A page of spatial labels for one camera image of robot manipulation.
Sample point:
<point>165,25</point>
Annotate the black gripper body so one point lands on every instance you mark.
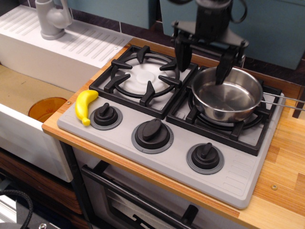
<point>211,25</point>

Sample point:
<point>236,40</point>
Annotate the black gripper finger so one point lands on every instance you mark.
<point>183,53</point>
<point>230,58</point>

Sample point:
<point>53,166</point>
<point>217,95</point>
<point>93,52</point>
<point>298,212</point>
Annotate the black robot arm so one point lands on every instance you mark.
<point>210,31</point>

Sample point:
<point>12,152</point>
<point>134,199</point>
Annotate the stainless steel pan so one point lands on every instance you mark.
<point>232,101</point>

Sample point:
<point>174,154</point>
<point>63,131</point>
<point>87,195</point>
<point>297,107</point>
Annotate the left black burner grate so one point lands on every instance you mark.
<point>150,103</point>

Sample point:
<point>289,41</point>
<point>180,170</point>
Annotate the black burner grate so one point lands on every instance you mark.
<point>247,135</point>
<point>150,103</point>

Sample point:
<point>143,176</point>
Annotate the white burner disc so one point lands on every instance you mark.
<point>142,73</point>

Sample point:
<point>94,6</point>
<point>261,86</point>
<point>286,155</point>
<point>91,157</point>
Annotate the grey toy stove top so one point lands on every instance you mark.
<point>233,184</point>

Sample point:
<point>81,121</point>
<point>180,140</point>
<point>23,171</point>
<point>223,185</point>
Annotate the right black burner grate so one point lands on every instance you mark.
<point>247,135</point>

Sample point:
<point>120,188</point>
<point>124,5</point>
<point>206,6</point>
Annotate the middle black stove knob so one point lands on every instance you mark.
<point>152,137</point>

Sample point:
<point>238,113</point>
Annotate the black stove knob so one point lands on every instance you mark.
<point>152,137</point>
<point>205,159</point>
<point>106,117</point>

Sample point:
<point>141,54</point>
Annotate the left black stove knob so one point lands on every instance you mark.
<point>106,117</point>

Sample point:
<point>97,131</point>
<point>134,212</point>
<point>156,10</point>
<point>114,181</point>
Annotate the right black stove knob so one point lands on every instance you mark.
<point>205,159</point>

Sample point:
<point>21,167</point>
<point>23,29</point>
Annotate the yellow toy banana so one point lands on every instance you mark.
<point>81,105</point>

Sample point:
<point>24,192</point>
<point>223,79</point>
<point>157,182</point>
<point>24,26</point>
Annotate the grey toy faucet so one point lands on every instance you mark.
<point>53,21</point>

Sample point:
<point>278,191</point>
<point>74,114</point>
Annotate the white toy sink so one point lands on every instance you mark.
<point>32,69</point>

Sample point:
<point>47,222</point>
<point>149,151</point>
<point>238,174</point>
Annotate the orange plastic plate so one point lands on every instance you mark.
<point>45,108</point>

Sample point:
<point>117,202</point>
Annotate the oven door with handle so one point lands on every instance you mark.
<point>130,202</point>

